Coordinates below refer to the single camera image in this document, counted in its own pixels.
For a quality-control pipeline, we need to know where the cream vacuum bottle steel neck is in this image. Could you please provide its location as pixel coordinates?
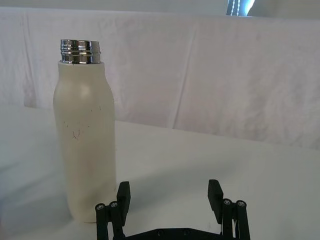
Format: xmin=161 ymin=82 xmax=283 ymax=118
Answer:
xmin=52 ymin=38 xmax=117 ymax=224

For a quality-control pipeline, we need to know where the white table cloth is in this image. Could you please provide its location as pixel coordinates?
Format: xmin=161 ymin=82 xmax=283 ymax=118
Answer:
xmin=0 ymin=103 xmax=320 ymax=240

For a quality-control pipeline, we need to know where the white curtain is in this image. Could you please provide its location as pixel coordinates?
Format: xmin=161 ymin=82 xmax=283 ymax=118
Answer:
xmin=0 ymin=6 xmax=320 ymax=151

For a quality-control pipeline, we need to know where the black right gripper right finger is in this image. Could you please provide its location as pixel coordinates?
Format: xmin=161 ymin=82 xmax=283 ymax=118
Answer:
xmin=207 ymin=179 xmax=251 ymax=240

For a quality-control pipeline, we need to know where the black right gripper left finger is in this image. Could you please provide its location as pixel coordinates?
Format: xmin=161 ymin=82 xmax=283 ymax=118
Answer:
xmin=94 ymin=181 xmax=132 ymax=240

